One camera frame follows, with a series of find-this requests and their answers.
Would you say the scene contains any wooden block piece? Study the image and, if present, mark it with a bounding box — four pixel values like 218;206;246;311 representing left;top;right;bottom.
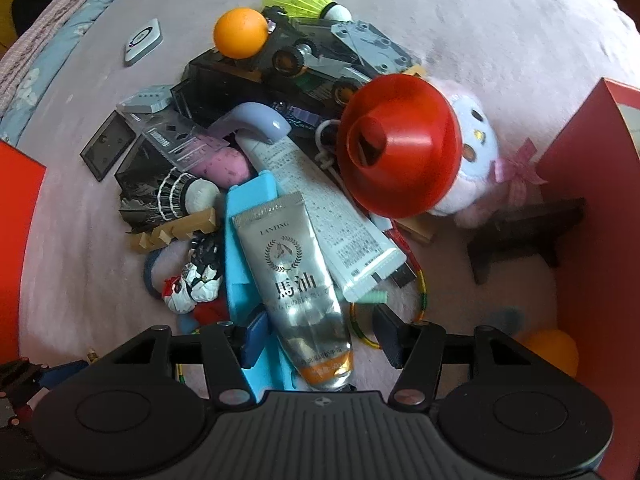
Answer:
130;208;218;254

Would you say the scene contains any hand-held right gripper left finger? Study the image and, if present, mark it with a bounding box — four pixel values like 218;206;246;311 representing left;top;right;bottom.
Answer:
95;310;268;408

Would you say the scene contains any dark grey toy car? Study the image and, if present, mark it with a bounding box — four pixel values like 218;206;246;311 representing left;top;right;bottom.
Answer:
249;6;423;108

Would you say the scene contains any pastel plush toy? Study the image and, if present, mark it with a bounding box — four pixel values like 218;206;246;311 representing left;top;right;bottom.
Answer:
422;79;549;229

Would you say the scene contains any blue hair tie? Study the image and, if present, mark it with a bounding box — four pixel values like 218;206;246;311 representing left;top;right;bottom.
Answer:
143;249;172;302

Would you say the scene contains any silver cream tube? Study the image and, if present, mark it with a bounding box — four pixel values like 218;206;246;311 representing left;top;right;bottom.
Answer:
230;192;356;392

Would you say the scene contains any white cord loop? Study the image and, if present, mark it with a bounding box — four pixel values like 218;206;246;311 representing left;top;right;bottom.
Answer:
314;119;347;182

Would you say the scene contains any light blue plastic holder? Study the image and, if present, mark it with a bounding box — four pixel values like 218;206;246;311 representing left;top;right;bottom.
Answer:
222;170;302;392

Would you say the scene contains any smoky transparent box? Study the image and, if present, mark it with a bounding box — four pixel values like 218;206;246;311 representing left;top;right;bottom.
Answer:
114;132;173;202

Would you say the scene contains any dark wooden stand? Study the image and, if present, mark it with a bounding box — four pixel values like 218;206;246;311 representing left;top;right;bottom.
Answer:
466;198;587;286

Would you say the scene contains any red ball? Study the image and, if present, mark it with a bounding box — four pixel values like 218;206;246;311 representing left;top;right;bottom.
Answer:
337;73;464;219

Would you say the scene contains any lavender curved handle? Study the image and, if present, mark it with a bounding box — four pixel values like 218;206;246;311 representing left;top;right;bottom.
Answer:
209;102;292;145

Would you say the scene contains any black bag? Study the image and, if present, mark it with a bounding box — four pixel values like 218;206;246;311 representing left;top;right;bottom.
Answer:
11;0;72;37

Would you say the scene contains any red box lid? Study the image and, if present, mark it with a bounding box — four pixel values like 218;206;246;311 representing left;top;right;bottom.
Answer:
0;140;47;363

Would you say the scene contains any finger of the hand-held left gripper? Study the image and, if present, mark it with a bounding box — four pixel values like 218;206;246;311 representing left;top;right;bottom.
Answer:
37;359;91;391

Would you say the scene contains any white red robot figure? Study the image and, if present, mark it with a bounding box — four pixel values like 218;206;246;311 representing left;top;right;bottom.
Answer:
162;234;224;317

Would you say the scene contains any white cream tube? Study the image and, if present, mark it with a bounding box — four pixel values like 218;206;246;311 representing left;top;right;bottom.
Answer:
239;135;409;302

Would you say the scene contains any striped blue pink blanket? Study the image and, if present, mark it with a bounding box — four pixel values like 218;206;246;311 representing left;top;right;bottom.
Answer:
0;0;161;146

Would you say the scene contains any clear pink packet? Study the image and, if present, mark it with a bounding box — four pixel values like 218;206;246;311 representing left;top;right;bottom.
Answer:
144;114;252;187

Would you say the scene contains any orange ball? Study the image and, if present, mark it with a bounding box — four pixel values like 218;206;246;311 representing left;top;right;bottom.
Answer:
213;8;270;59
519;329;579;377

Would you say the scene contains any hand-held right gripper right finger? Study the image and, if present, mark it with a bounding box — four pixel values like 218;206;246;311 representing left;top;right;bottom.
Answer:
372;304;548;408

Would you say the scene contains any black feather shuttlecock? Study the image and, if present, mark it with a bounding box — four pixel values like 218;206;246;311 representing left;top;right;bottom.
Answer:
119;169;219;235

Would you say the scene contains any black transparent box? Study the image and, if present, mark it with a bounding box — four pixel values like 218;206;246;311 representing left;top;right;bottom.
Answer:
171;49;301;128

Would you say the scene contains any red cardboard box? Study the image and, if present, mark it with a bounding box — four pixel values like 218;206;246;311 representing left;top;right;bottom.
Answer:
537;77;640;480

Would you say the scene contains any colourful bead bracelet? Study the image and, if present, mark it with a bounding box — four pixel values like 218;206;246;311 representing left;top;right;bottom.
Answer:
349;259;429;352

